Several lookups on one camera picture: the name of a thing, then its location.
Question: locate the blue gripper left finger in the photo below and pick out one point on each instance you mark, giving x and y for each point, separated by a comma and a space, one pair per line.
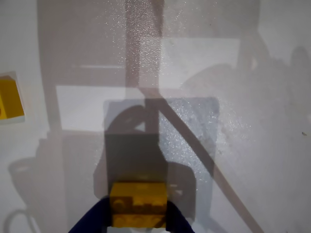
97, 216

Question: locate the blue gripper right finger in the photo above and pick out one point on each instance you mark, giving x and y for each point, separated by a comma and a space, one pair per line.
176, 221

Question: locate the yellow lego brick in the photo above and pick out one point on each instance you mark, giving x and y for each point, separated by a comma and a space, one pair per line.
11, 99
138, 206

